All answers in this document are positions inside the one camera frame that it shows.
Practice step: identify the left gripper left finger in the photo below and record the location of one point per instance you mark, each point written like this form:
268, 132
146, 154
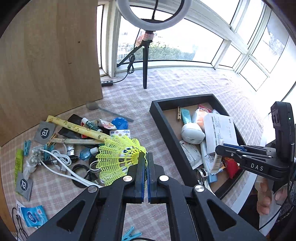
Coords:
97, 213

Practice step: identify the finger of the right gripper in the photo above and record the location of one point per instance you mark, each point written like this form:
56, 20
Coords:
251, 149
236, 154

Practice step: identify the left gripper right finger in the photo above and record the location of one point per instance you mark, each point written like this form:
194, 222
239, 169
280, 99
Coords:
194, 213

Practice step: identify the yellow plastic shuttlecock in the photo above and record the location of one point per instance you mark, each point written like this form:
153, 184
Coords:
116, 156

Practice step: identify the green white glue stick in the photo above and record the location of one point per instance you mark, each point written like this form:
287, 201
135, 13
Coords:
88, 124

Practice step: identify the right hand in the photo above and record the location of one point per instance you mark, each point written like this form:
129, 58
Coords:
264, 195

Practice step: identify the white paper receipt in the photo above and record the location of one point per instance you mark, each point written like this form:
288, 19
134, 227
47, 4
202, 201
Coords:
218, 127

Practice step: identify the white round device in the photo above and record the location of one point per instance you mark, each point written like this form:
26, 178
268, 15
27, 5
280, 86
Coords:
192, 133

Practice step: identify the black storage tray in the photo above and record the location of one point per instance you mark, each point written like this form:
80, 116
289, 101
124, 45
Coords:
164, 113

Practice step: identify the blue small spray bottle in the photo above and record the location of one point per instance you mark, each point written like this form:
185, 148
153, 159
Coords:
87, 153

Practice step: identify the wooden clothespin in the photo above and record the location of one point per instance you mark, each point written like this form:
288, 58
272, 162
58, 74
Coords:
179, 114

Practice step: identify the blue wet wipes packet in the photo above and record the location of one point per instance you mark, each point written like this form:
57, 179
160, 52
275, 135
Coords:
34, 216

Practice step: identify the chopsticks in paper sleeve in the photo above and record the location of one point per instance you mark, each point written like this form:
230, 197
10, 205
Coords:
76, 141

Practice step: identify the white patterned tissue pack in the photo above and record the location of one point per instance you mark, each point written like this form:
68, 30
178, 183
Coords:
120, 133

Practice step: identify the red white coffee sachet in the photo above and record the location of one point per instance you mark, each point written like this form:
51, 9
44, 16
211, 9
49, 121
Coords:
106, 124

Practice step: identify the white leaflet card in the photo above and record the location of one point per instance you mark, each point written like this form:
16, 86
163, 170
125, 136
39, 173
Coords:
19, 205

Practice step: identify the blue tape measure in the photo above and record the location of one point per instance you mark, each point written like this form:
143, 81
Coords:
120, 123

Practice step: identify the black foil pouch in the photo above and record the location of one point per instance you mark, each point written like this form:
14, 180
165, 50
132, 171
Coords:
70, 132

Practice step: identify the yellow-green tube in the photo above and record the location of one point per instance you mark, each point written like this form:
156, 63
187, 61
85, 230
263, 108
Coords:
18, 163

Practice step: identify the grey round-logo sachet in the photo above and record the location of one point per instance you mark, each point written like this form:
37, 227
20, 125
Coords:
44, 132

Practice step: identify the metal spoon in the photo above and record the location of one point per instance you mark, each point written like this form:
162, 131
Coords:
94, 105

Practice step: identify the white ring light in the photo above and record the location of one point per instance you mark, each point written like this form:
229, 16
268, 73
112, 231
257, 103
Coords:
153, 24

